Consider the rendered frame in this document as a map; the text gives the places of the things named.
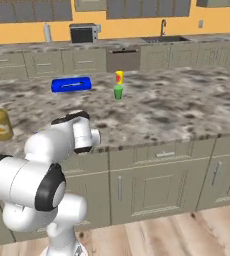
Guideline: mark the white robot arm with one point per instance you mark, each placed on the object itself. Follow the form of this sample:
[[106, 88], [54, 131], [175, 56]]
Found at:
[[23, 181]]

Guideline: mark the yellow bottle with black cap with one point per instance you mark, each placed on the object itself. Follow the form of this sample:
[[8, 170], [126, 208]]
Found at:
[[1, 125]]

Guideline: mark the white paper towel roll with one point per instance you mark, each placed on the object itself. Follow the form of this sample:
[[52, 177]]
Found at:
[[47, 33]]

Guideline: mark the yellow and red can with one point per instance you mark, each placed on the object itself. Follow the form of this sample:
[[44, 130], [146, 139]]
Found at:
[[119, 77]]

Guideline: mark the grey wall outlet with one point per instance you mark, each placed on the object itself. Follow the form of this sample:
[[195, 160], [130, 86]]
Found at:
[[200, 24]]

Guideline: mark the green cup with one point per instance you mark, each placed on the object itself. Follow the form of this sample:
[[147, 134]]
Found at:
[[118, 92]]

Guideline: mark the olive base cupboards run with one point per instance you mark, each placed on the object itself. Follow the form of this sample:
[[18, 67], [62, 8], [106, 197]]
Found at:
[[190, 55], [47, 63]]

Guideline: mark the grey wall cupboards run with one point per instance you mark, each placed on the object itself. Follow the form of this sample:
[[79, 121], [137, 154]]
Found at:
[[30, 10], [148, 8]]

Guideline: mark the dark tap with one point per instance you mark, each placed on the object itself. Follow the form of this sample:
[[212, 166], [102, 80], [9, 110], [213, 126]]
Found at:
[[162, 27]]

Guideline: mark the grey microwave oven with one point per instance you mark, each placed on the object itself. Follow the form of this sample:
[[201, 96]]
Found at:
[[83, 34]]

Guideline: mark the olive cupboard door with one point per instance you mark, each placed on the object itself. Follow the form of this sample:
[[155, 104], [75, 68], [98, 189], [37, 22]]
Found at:
[[93, 196], [227, 181], [157, 193]]

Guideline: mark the blue rectangular box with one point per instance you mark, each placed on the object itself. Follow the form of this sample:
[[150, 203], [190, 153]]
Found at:
[[71, 84]]

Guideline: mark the grey dishwasher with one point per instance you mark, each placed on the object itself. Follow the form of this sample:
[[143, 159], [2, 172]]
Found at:
[[123, 60]]

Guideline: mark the steel sink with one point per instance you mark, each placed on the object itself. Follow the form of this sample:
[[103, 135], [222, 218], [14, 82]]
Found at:
[[165, 39]]

